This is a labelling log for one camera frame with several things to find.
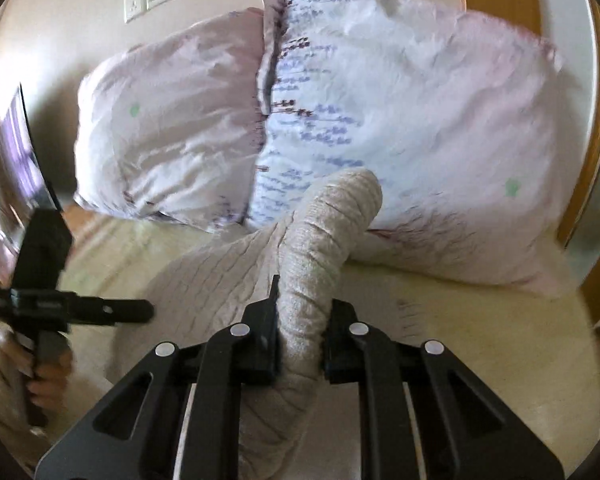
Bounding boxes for pink floral pillow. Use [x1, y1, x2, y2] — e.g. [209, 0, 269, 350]
[72, 7, 266, 233]

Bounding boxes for white wall socket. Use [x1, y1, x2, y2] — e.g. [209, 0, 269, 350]
[123, 0, 147, 25]

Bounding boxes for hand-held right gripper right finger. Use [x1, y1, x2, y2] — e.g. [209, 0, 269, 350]
[322, 299, 563, 480]

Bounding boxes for pink blue tree-print pillow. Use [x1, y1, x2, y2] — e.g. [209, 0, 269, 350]
[242, 0, 588, 301]

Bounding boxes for person's left hand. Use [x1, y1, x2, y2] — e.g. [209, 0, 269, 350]
[22, 345, 76, 411]

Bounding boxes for grey cable-knit sweater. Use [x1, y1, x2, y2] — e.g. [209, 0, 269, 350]
[142, 167, 383, 480]

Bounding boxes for pale yellow bed sheet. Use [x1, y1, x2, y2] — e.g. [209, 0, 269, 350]
[30, 205, 600, 480]

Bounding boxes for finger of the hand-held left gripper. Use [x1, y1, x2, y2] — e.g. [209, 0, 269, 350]
[77, 296, 155, 326]

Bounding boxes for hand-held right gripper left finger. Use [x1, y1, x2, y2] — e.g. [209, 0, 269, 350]
[34, 274, 281, 480]

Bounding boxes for dark framed wall panel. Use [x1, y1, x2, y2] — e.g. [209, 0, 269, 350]
[0, 85, 63, 211]

